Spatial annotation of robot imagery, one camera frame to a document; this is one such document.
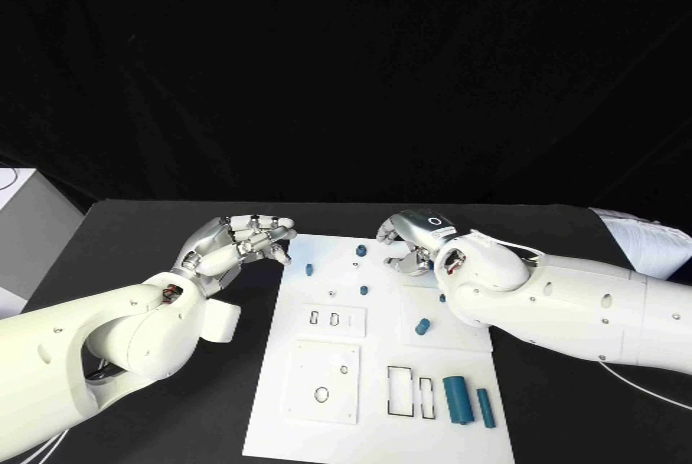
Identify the thick blue cylinder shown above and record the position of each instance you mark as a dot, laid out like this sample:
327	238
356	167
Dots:
459	400

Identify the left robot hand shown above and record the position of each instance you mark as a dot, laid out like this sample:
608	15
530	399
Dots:
217	259

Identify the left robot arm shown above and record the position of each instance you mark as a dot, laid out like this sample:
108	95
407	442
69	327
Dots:
66	340

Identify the white padded bag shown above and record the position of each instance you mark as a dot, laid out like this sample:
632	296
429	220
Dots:
650	242

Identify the blue plug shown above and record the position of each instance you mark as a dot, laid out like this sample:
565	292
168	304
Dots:
423	326

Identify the white box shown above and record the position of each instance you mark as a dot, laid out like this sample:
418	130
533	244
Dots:
33	239

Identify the thin blue cylinder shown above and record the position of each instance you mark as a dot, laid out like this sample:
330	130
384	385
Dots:
487	407

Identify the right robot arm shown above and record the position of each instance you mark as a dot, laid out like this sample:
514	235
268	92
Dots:
567	310

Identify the white task board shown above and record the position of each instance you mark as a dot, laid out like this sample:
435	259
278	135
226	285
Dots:
379	441

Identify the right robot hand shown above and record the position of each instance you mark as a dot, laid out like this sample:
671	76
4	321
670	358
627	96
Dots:
419	226

